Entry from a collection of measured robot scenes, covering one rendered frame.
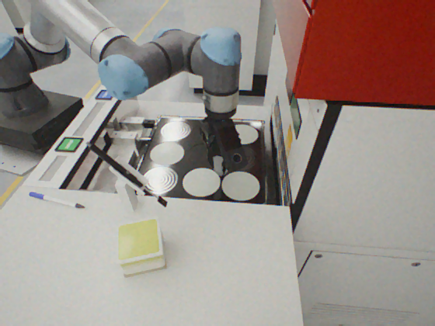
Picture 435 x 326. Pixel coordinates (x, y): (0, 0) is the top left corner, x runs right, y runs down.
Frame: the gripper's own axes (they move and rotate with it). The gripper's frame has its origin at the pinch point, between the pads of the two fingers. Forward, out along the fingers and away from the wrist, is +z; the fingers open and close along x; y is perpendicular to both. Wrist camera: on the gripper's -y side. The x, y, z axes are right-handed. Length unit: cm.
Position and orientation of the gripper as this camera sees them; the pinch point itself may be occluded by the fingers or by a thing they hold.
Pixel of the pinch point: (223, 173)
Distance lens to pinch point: 71.2
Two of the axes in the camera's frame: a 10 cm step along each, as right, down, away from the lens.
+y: -4.2, -6.4, 6.4
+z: 0.0, 7.1, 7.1
